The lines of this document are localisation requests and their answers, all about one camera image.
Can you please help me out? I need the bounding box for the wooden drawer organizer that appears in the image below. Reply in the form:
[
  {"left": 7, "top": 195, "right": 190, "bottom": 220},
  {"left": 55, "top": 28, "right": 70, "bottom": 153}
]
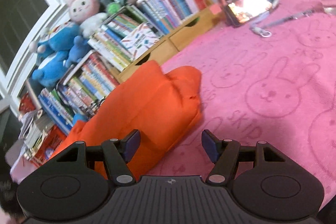
[{"left": 114, "top": 5, "right": 222, "bottom": 83}]

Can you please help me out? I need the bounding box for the pink white bunny plush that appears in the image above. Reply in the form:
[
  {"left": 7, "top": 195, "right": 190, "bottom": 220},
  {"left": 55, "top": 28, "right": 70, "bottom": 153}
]
[{"left": 62, "top": 0, "right": 108, "bottom": 39}]

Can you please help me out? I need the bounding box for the grey lanyard with clip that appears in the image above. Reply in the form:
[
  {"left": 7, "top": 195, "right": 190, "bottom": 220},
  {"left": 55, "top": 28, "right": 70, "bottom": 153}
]
[{"left": 249, "top": 7, "right": 324, "bottom": 38}]

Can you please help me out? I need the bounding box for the white pencil pattern box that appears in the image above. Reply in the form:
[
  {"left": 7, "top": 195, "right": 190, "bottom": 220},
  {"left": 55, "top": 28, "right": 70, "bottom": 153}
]
[{"left": 121, "top": 23, "right": 159, "bottom": 61}]

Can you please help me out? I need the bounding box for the upper red basket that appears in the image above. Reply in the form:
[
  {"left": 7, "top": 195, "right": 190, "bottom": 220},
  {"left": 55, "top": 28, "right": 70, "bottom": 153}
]
[{"left": 19, "top": 93, "right": 36, "bottom": 114}]

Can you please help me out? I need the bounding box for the red plastic crate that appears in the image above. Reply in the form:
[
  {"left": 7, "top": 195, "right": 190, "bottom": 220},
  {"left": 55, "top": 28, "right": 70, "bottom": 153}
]
[{"left": 24, "top": 125, "right": 67, "bottom": 167}]

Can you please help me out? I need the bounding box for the green small toy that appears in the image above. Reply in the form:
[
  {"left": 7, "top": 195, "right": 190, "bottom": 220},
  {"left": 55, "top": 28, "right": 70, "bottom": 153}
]
[{"left": 105, "top": 2, "right": 122, "bottom": 16}]

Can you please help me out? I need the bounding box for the blue plush toy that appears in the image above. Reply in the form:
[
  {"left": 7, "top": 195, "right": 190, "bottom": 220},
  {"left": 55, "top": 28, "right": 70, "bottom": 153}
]
[{"left": 29, "top": 21, "right": 92, "bottom": 88}]

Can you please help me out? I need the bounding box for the pink patterned blanket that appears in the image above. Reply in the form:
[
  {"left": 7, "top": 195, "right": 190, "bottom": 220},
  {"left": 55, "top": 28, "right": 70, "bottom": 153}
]
[{"left": 146, "top": 12, "right": 335, "bottom": 202}]

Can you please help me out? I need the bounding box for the row of upright books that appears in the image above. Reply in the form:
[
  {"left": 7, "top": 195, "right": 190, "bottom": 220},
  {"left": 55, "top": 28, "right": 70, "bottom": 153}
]
[{"left": 38, "top": 0, "right": 206, "bottom": 134}]

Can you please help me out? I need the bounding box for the stack of papers and magazines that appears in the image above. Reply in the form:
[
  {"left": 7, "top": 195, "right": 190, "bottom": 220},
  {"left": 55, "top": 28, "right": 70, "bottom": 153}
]
[{"left": 19, "top": 110, "right": 54, "bottom": 150}]

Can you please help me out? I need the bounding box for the blue round ball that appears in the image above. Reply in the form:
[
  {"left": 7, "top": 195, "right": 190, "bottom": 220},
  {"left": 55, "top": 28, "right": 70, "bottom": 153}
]
[{"left": 72, "top": 113, "right": 88, "bottom": 125}]

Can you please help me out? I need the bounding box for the orange puffer jacket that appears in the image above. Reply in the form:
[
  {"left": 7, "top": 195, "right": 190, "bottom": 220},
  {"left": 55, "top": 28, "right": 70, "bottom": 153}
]
[{"left": 54, "top": 61, "right": 202, "bottom": 178}]

